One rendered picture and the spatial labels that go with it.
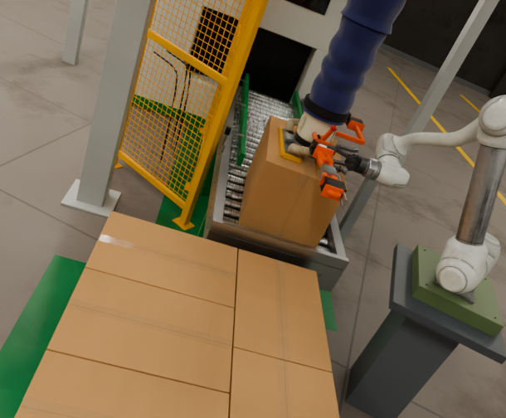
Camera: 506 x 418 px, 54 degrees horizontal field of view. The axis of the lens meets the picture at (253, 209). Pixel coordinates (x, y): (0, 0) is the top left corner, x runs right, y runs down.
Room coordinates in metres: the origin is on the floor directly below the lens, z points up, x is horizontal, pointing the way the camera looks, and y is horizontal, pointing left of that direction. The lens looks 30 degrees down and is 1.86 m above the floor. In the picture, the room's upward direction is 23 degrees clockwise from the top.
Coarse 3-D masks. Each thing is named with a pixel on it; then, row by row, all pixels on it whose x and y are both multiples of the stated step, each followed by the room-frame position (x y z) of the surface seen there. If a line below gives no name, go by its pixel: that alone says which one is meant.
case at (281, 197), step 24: (264, 144) 2.34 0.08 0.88; (264, 168) 2.02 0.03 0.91; (288, 168) 2.04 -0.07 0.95; (312, 168) 2.14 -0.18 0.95; (264, 192) 2.03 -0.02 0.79; (288, 192) 2.04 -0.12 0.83; (312, 192) 2.06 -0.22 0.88; (240, 216) 2.10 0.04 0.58; (264, 216) 2.03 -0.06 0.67; (288, 216) 2.05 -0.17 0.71; (312, 216) 2.06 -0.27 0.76; (312, 240) 2.07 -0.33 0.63
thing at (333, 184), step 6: (324, 180) 1.75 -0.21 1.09; (330, 180) 1.73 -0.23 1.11; (336, 180) 1.76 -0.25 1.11; (324, 186) 1.68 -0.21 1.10; (330, 186) 1.68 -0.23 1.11; (336, 186) 1.70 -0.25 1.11; (342, 186) 1.73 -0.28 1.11; (324, 192) 1.68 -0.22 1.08; (342, 192) 1.69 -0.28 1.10; (330, 198) 1.69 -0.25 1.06; (336, 198) 1.69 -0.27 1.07
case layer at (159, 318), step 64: (128, 256) 1.53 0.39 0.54; (192, 256) 1.69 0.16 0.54; (256, 256) 1.88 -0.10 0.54; (64, 320) 1.11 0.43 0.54; (128, 320) 1.22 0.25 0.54; (192, 320) 1.34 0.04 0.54; (256, 320) 1.48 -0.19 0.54; (320, 320) 1.64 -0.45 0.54; (64, 384) 0.90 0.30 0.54; (128, 384) 0.99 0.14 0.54; (192, 384) 1.08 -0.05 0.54; (256, 384) 1.19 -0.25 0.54; (320, 384) 1.30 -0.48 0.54
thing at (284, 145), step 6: (282, 132) 2.39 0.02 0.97; (288, 132) 2.36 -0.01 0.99; (294, 132) 2.46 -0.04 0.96; (282, 138) 2.31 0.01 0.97; (282, 144) 2.23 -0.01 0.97; (288, 144) 2.24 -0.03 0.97; (282, 150) 2.16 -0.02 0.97; (282, 156) 2.12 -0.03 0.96; (288, 156) 2.13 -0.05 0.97; (294, 156) 2.15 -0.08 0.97
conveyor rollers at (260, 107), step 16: (240, 96) 3.91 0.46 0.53; (256, 96) 4.04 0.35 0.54; (240, 112) 3.56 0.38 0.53; (256, 112) 3.68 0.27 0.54; (272, 112) 3.81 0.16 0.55; (288, 112) 4.00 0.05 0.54; (256, 128) 3.41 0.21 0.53; (256, 144) 3.08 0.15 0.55; (240, 176) 2.60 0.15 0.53; (240, 192) 2.42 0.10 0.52; (224, 208) 2.16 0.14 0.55; (240, 208) 2.25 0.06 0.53; (320, 240) 2.26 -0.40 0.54
